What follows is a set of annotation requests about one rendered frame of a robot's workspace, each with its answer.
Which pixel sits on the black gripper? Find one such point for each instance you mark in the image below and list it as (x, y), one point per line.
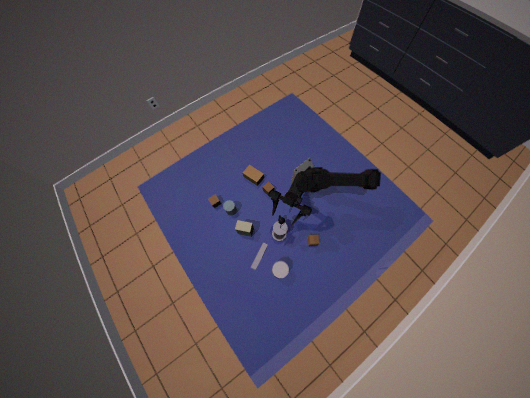
(305, 210)

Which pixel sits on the brown rectangular block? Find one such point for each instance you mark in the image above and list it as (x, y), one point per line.
(253, 175)

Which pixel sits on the small brown block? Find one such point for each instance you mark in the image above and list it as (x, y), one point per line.
(214, 201)
(267, 188)
(313, 240)

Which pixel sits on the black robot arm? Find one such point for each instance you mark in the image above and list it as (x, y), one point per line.
(314, 179)

